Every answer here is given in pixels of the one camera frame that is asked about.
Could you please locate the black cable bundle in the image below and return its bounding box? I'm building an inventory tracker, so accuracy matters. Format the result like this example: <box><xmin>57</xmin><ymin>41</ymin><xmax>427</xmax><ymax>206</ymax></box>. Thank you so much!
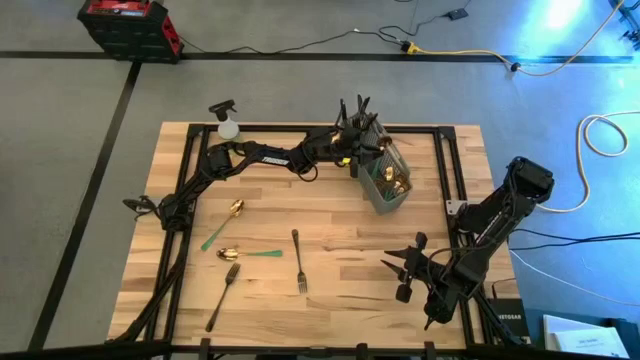
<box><xmin>504</xmin><ymin>227</ymin><xmax>640</xmax><ymax>251</ymax></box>

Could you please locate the black aluminium table frame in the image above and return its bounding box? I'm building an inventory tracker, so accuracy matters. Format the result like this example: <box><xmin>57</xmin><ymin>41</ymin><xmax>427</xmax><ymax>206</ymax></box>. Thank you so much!
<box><xmin>107</xmin><ymin>122</ymin><xmax>531</xmax><ymax>360</ymax></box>

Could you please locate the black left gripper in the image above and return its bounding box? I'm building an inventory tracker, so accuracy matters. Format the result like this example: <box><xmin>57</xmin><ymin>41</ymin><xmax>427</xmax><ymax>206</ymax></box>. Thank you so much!
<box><xmin>323</xmin><ymin>124</ymin><xmax>385</xmax><ymax>166</ymax></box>

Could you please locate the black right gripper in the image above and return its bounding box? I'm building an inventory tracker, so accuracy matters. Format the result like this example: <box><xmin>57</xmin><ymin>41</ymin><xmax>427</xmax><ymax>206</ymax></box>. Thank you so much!
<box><xmin>380</xmin><ymin>231</ymin><xmax>445</xmax><ymax>305</ymax></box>

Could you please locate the grey mesh cutlery caddy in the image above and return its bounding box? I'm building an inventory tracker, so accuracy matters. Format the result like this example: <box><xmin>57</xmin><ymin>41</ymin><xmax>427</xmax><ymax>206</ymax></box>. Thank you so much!
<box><xmin>342</xmin><ymin>117</ymin><xmax>414</xmax><ymax>216</ymax></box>

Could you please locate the black floor cable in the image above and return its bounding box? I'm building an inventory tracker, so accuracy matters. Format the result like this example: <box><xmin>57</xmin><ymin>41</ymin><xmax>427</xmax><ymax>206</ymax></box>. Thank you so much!
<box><xmin>179</xmin><ymin>0</ymin><xmax>474</xmax><ymax>55</ymax></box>

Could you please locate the black network switch box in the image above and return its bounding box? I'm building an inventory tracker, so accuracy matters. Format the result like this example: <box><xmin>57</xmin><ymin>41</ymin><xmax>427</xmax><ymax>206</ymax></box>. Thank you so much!
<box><xmin>487</xmin><ymin>298</ymin><xmax>531</xmax><ymax>346</ymax></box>

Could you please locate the clear spray bottle black trigger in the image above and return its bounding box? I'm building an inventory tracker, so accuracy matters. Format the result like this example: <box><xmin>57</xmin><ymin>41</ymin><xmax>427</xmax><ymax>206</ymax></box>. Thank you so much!
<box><xmin>208</xmin><ymin>98</ymin><xmax>241</xmax><ymax>141</ymax></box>

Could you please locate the thin white floor cable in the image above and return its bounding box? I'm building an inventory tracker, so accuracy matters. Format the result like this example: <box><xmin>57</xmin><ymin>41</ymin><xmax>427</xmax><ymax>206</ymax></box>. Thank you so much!
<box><xmin>509</xmin><ymin>249</ymin><xmax>640</xmax><ymax>307</ymax></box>

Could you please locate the white coiled cable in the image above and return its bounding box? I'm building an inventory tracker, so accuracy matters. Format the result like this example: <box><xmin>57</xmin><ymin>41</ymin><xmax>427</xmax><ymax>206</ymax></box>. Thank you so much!
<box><xmin>535</xmin><ymin>109</ymin><xmax>640</xmax><ymax>215</ymax></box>

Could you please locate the white cardboard box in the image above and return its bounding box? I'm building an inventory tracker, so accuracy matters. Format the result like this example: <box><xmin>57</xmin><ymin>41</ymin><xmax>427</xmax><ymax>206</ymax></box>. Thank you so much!
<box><xmin>542</xmin><ymin>314</ymin><xmax>631</xmax><ymax>359</ymax></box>

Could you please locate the yellow extension cable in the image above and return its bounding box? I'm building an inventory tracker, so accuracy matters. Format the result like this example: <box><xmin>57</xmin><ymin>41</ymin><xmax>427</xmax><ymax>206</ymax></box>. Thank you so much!
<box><xmin>405</xmin><ymin>0</ymin><xmax>629</xmax><ymax>78</ymax></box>

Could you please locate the black stand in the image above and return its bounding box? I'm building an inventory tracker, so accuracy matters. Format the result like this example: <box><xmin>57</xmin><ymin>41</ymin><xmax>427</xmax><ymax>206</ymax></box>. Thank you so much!
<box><xmin>607</xmin><ymin>0</ymin><xmax>640</xmax><ymax>51</ymax></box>

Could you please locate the red and black tool case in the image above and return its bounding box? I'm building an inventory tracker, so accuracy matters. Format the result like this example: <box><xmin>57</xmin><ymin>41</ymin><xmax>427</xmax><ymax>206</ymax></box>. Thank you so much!
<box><xmin>77</xmin><ymin>0</ymin><xmax>185</xmax><ymax>65</ymax></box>

